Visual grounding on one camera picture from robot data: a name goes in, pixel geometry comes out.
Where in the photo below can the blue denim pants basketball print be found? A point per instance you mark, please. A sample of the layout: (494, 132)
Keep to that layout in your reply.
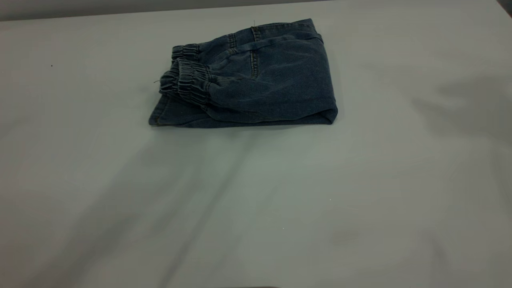
(272, 80)

